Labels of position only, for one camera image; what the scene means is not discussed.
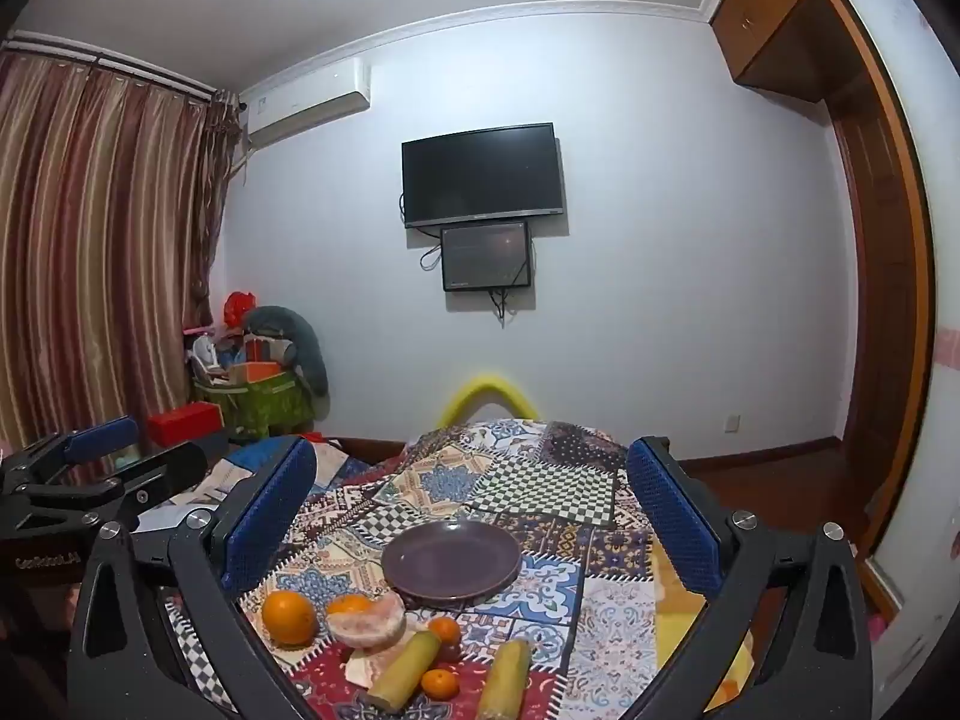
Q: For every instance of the small black wall monitor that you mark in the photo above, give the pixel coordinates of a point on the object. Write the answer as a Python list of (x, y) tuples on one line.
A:
[(486, 255)]

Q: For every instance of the large orange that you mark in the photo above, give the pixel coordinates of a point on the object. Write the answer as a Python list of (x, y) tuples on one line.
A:
[(289, 617), (349, 604)]

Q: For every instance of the white wall socket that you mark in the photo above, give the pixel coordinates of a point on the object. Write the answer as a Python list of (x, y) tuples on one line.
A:
[(731, 422)]

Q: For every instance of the white air conditioner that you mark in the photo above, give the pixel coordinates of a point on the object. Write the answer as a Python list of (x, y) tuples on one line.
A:
[(307, 105)]

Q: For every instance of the white curtain rail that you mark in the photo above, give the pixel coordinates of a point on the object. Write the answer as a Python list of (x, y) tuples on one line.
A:
[(105, 64)]

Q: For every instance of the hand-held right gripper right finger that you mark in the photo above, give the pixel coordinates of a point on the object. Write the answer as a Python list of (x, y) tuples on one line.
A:
[(671, 510)]

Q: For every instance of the dark red jujube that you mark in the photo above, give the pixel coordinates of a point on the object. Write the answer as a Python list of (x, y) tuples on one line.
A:
[(450, 652)]

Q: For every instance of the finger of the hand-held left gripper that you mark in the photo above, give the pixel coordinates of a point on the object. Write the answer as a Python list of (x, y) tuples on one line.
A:
[(169, 465), (101, 436)]

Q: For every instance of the green storage box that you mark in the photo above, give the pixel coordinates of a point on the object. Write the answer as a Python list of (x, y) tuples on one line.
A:
[(262, 401)]

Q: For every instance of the yellow foam tube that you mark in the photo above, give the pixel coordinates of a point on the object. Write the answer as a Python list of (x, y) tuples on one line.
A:
[(487, 386)]

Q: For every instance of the small tangerine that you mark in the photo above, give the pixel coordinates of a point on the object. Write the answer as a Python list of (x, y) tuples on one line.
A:
[(439, 682), (444, 630)]

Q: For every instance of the patchwork printed blanket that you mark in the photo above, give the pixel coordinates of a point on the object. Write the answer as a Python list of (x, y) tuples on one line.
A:
[(570, 480)]

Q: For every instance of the grey plush toy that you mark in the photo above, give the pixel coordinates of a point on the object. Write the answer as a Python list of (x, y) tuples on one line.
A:
[(292, 330)]

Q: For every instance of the yellow fleece blanket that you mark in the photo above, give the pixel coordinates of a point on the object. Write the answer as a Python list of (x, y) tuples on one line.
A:
[(671, 615)]

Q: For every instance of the wooden overhead cabinet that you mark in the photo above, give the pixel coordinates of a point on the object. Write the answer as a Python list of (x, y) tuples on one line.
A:
[(780, 15)]

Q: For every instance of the red rectangular box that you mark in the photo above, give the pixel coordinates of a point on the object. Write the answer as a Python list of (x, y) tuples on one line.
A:
[(187, 420)]

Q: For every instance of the purple round plate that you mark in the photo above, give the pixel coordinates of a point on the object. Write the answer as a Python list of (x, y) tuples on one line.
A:
[(450, 559)]

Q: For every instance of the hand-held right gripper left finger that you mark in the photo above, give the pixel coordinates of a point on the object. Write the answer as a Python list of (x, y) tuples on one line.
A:
[(270, 510)]

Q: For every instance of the striped brown curtain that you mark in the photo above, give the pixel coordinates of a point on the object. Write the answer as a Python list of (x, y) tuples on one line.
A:
[(97, 255)]

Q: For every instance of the yellow-green corn cob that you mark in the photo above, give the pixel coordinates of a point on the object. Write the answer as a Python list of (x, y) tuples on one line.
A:
[(401, 671)]

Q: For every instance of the wooden wardrobe frame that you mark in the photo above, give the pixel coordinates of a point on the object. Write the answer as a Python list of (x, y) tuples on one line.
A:
[(889, 277)]

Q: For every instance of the wall-mounted black television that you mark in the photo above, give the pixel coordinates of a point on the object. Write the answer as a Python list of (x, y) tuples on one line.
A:
[(481, 172)]

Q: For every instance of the large peeled pomelo piece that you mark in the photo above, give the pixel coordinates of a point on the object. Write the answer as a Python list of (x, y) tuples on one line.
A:
[(367, 626)]

